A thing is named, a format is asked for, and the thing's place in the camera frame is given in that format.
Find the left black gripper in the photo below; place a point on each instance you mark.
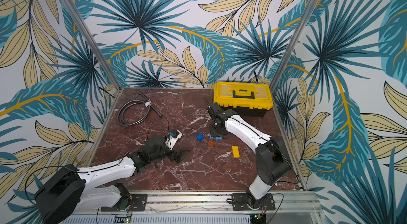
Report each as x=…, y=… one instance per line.
x=180, y=158

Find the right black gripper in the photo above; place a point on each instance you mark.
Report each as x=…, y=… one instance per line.
x=213, y=109

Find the orange lego brick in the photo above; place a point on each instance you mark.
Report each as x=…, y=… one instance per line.
x=211, y=143

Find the small blue lego brick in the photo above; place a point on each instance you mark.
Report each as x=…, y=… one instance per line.
x=200, y=137

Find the long light blue lego brick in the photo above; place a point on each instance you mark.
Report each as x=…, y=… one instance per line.
x=213, y=138

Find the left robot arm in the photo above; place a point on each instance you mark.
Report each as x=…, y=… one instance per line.
x=74, y=189

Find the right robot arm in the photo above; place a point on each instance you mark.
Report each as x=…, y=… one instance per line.
x=272, y=160

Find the yellow lego brick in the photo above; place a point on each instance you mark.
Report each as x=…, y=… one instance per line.
x=235, y=152

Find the yellow black toolbox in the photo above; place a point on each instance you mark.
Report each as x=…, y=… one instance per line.
x=247, y=99

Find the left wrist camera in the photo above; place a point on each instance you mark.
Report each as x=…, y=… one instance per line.
x=172, y=138

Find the aluminium front rail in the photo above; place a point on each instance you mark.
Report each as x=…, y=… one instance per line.
x=211, y=207

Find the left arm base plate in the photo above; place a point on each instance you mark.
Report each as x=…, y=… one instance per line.
x=132, y=202

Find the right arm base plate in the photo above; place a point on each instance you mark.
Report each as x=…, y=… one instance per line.
x=246, y=202

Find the left aluminium frame post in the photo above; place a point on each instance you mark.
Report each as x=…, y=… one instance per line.
x=86, y=34

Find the aluminium frame post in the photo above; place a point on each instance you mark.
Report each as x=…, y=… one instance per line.
x=308, y=10
x=86, y=34

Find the right aluminium frame post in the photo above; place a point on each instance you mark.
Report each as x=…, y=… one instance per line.
x=308, y=10

